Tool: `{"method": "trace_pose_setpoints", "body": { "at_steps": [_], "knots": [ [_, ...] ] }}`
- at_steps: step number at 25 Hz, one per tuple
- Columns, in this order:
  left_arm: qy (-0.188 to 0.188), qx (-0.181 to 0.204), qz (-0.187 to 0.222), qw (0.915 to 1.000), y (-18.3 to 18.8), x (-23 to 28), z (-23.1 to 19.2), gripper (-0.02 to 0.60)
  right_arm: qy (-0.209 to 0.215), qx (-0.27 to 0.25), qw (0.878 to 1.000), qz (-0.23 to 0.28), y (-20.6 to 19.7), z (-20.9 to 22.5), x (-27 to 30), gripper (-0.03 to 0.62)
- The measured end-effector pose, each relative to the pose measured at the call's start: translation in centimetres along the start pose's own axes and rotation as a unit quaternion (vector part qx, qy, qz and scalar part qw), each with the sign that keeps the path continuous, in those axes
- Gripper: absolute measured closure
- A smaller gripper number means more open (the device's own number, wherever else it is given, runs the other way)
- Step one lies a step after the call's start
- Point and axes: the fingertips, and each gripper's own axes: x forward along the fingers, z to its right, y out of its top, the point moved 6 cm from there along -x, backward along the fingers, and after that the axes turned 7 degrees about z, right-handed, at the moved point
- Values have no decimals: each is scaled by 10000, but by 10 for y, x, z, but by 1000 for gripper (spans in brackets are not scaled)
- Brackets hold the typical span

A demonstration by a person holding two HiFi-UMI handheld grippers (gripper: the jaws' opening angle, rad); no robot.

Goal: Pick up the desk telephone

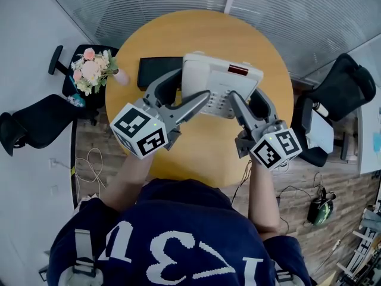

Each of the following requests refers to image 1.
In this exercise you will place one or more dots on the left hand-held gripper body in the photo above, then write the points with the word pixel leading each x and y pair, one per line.
pixel 140 133

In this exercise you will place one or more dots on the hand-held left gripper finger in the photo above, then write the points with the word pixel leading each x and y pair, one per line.
pixel 157 83
pixel 190 106

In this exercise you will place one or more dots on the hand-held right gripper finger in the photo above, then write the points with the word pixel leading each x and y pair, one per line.
pixel 266 109
pixel 242 110

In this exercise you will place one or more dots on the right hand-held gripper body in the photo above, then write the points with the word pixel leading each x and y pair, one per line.
pixel 275 147

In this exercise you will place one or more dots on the white desk telephone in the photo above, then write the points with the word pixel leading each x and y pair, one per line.
pixel 220 76

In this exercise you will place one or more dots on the person's right forearm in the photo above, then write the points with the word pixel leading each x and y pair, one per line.
pixel 263 198

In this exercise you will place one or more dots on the person's left forearm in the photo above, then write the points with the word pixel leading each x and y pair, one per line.
pixel 128 180

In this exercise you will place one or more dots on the white side desk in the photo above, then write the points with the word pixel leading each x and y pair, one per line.
pixel 369 130

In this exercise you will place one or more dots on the black flat box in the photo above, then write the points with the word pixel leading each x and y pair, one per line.
pixel 157 71

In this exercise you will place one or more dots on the pink vase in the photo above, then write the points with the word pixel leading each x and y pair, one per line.
pixel 122 77

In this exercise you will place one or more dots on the white box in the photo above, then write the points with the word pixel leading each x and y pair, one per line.
pixel 320 131

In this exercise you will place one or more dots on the white bottle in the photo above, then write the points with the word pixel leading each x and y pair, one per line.
pixel 320 108

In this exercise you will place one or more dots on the pink and white flower bouquet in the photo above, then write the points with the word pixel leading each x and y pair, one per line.
pixel 90 70

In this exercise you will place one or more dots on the teal patterned packet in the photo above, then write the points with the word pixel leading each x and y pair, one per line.
pixel 75 100

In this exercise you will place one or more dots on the black and green helmet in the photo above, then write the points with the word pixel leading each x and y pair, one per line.
pixel 320 208

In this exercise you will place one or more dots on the black mesh office chair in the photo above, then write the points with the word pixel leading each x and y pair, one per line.
pixel 345 82

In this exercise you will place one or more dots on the navy printed shirt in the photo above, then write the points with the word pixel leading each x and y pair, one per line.
pixel 178 228

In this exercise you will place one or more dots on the white metal rack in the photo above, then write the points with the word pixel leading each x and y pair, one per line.
pixel 361 255

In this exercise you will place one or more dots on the white wall socket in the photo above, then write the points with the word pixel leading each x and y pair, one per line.
pixel 53 162

